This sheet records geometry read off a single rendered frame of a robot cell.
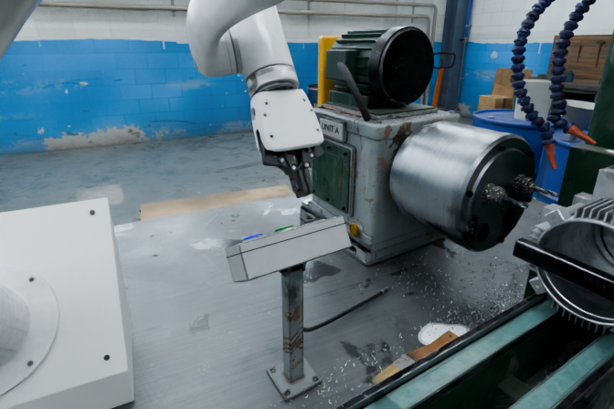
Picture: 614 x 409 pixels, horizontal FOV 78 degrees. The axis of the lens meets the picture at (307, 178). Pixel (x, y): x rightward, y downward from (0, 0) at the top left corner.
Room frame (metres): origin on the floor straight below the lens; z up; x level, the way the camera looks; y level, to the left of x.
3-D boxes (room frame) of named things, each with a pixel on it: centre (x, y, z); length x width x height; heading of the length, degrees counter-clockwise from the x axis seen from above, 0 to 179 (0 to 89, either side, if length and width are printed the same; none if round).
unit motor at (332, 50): (1.06, -0.14, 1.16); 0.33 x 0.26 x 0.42; 31
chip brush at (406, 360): (0.53, -0.20, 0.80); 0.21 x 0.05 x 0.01; 128
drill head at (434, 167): (0.83, -0.31, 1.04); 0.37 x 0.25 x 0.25; 31
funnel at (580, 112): (1.88, -1.36, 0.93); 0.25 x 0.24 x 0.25; 115
